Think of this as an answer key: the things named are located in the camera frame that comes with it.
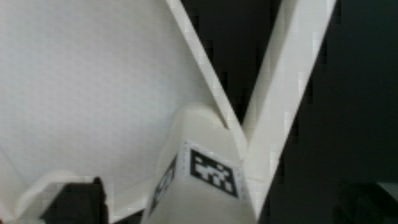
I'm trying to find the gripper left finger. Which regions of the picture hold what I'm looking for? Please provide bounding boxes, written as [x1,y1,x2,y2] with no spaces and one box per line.
[41,177,108,224]

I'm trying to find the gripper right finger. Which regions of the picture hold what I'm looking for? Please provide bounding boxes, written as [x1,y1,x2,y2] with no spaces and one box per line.
[332,182,398,224]

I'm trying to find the white desk tabletop tray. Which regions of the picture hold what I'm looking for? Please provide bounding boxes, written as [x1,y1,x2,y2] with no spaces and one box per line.
[0,0,242,224]

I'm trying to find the white U-shaped obstacle frame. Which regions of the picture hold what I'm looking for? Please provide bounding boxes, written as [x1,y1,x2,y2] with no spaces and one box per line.
[242,0,338,215]

